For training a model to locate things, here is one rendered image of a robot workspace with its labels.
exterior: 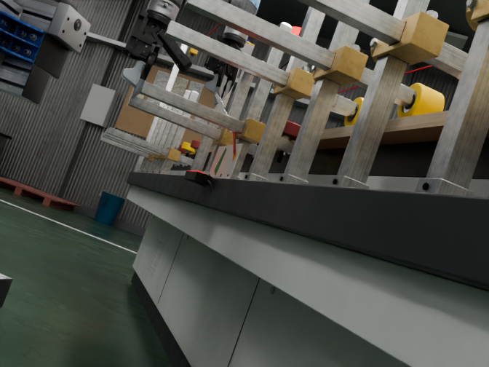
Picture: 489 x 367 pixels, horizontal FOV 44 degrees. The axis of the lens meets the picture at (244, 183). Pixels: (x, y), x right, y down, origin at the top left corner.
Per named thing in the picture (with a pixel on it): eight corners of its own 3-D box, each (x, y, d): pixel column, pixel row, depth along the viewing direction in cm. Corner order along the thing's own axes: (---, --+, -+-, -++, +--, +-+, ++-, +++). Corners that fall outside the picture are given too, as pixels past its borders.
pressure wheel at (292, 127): (269, 156, 160) (284, 116, 161) (260, 157, 168) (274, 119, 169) (296, 167, 163) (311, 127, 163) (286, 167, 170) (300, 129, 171)
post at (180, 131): (156, 185, 284) (192, 89, 287) (155, 185, 287) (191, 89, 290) (163, 188, 285) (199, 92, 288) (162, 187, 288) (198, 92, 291)
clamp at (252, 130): (243, 135, 157) (249, 117, 158) (230, 138, 170) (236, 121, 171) (263, 143, 159) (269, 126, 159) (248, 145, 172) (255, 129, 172)
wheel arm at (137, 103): (126, 106, 177) (132, 92, 177) (126, 107, 180) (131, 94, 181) (261, 160, 188) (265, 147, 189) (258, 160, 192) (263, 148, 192)
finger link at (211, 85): (202, 100, 190) (212, 73, 190) (218, 105, 187) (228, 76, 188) (198, 97, 187) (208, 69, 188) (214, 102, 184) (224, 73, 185)
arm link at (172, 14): (176, 14, 161) (182, 6, 153) (169, 30, 160) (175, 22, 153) (150, 1, 159) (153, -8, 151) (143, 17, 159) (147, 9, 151)
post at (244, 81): (196, 201, 187) (249, 56, 191) (193, 200, 191) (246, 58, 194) (206, 204, 188) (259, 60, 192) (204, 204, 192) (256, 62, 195)
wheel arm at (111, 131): (106, 134, 273) (109, 125, 274) (105, 135, 277) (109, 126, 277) (196, 169, 285) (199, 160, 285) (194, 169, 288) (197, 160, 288)
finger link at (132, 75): (114, 89, 153) (129, 56, 154) (137, 100, 155) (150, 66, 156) (115, 88, 150) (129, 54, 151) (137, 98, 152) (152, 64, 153)
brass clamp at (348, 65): (333, 69, 110) (343, 43, 110) (305, 79, 123) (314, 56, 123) (362, 82, 111) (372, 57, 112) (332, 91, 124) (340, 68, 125)
